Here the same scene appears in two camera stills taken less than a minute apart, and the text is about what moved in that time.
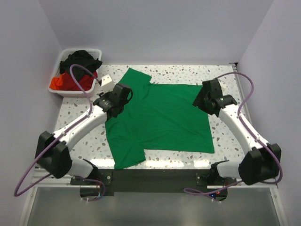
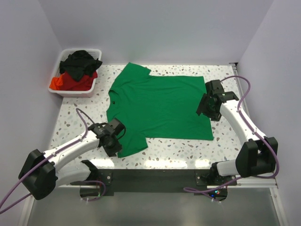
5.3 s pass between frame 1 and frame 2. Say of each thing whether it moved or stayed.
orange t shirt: stayed
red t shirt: stayed
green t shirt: moved
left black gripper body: moved
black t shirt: stayed
